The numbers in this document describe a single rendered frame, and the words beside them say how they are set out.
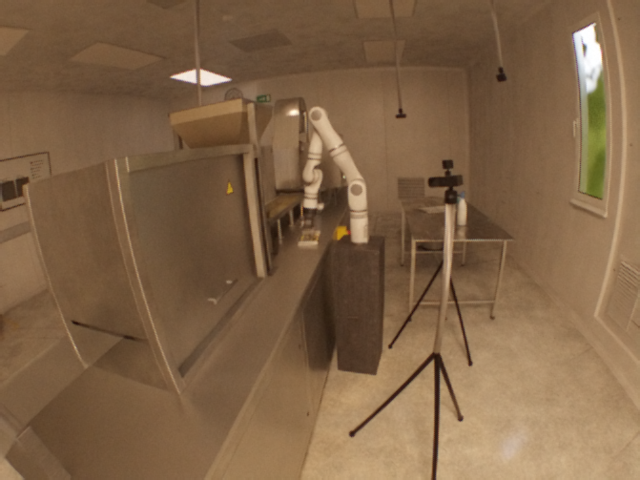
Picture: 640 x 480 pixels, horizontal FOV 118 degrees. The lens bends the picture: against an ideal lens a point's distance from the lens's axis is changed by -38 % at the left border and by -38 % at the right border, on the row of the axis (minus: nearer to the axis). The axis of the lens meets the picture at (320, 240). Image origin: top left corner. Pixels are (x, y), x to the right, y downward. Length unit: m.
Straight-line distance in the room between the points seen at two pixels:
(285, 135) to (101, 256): 1.81
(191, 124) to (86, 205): 0.74
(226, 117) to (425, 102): 4.88
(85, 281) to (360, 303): 1.30
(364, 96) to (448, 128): 1.61
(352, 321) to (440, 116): 4.68
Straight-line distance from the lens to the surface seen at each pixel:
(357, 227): 1.58
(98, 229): 0.69
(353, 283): 1.62
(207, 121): 1.29
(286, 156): 2.27
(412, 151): 5.76
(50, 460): 0.71
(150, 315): 0.68
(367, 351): 1.83
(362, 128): 5.74
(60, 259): 0.87
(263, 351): 0.87
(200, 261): 0.88
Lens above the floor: 1.32
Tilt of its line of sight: 17 degrees down
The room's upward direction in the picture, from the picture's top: 4 degrees counter-clockwise
